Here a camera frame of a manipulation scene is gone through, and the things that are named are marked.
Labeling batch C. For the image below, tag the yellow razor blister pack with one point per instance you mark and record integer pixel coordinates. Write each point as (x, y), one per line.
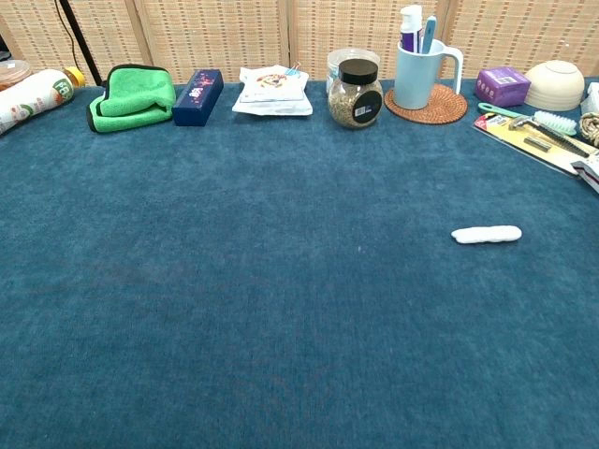
(524, 138)

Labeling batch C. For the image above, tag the white purple toothpaste tube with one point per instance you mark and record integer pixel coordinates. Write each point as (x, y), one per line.
(411, 28)

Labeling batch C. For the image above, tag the packaged red pastry snack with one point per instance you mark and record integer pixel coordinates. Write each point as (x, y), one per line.
(590, 170)

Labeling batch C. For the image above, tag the purple tissue pack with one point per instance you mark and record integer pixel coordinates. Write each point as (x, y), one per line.
(501, 86)

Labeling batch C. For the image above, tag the jute twine bundle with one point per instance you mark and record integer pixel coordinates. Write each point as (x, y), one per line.
(590, 131)

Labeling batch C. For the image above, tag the white printed snack bag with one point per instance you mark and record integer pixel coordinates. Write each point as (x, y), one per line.
(271, 93)

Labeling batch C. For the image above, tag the woven rattan coaster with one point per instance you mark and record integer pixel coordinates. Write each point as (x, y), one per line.
(447, 110)

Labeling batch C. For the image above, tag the green microfibre cloth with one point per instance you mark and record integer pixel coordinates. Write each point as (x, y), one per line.
(133, 93)

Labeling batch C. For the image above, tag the blue toothbrush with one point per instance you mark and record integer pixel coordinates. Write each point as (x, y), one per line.
(428, 35)

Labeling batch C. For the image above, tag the glass jar black lid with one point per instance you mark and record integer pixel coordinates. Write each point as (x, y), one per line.
(355, 100)

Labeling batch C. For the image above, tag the small white oblong object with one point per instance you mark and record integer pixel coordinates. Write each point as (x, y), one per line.
(486, 235)

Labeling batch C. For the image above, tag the white tea bottle yellow cap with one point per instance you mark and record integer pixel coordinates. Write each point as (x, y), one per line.
(33, 100)

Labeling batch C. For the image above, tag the black tripod stand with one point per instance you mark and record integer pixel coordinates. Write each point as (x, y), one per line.
(79, 42)

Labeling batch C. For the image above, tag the cream ribbed bowl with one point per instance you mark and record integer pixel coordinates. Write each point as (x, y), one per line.
(556, 86)

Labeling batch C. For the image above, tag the bamboo folding screen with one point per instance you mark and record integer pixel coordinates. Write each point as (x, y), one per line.
(224, 37)

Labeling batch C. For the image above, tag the blue carpet table cloth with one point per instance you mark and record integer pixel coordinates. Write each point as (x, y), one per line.
(262, 280)

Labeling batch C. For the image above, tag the blue binder clip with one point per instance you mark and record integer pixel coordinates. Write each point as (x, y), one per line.
(294, 70)

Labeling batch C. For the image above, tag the dark blue rectangular box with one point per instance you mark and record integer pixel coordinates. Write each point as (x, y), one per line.
(199, 98)

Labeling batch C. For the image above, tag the brown cup clear lid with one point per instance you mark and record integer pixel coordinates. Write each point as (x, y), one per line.
(13, 74)

